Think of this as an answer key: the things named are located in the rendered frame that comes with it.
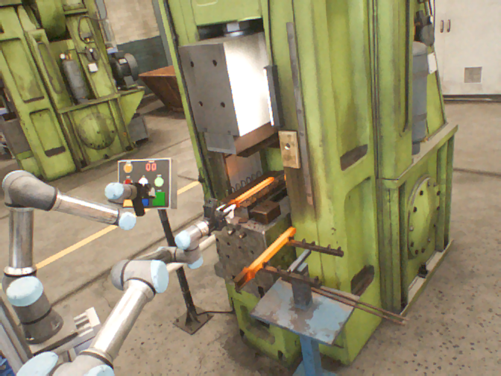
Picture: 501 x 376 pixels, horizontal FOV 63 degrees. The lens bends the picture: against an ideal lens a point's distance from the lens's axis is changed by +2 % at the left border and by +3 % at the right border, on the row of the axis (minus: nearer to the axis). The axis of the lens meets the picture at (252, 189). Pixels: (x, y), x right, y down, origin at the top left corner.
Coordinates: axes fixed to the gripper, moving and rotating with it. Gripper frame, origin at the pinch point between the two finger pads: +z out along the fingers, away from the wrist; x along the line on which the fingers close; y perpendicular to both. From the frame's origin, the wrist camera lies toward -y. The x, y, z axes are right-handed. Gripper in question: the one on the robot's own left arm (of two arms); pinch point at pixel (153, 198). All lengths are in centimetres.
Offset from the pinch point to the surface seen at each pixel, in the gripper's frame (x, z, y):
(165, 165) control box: -3.7, 5.2, 18.5
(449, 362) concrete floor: -147, 56, -87
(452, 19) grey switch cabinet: -209, 434, 263
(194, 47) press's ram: -42, -34, 64
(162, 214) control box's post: 8.1, 22.8, -8.6
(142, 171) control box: 11.0, 5.2, 15.7
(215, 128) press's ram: -43, -16, 32
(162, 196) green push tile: -2.4, 4.5, 1.1
